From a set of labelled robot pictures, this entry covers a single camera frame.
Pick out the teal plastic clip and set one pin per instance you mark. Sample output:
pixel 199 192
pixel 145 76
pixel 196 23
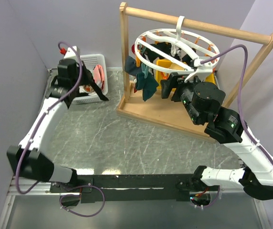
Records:
pixel 145 70

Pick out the wooden hanger rack frame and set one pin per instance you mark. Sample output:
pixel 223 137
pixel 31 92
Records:
pixel 166 113

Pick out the argyle patterned knit sock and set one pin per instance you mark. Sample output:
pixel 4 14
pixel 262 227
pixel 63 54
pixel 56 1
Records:
pixel 88 89

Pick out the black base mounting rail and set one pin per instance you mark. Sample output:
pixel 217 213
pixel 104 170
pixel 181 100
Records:
pixel 94 188

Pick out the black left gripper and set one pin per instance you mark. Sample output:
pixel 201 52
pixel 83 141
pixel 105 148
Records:
pixel 88 75

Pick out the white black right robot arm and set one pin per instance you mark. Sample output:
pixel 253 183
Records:
pixel 256 178

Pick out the teal green sock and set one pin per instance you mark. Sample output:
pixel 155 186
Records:
pixel 148 85

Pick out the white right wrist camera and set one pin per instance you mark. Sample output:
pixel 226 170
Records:
pixel 202 69

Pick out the long black sock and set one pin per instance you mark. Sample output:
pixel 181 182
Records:
pixel 98 91

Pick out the white round clip hanger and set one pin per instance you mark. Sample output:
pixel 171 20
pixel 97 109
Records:
pixel 177 45

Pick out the yellow plastic tray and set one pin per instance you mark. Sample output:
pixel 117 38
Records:
pixel 170 65

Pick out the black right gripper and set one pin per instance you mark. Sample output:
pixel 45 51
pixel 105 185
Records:
pixel 166 85

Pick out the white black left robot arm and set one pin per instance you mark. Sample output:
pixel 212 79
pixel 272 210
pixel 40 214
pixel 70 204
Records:
pixel 28 159

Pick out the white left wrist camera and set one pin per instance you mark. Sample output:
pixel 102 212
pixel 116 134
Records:
pixel 70 53

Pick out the pink patterned sock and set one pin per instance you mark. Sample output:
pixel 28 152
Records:
pixel 99 76

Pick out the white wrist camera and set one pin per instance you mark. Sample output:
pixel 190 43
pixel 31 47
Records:
pixel 70 53
pixel 202 69

